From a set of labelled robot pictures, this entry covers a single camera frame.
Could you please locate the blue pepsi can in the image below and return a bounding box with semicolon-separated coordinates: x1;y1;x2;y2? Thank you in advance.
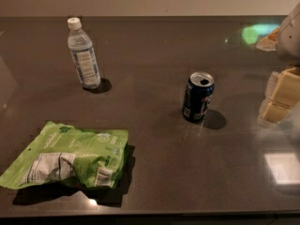
182;71;215;122

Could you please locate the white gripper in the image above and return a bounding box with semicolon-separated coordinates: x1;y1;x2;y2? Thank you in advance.
257;3;300;128

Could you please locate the clear blue-label plastic bottle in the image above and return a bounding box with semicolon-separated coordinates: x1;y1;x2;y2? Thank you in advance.
67;17;101;89

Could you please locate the green chip bag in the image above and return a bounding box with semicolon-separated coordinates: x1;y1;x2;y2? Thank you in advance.
0;122;128;189

